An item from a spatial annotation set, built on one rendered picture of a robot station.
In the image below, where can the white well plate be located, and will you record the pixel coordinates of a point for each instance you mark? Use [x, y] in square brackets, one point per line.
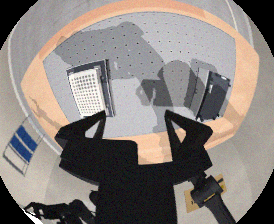
[82, 79]

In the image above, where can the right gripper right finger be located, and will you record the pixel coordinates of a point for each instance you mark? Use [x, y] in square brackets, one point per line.
[196, 134]

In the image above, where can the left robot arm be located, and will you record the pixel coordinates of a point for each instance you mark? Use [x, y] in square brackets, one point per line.
[77, 211]

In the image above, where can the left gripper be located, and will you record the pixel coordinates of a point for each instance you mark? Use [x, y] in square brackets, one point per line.
[37, 206]

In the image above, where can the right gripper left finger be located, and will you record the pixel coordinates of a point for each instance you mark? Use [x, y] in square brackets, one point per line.
[79, 127]

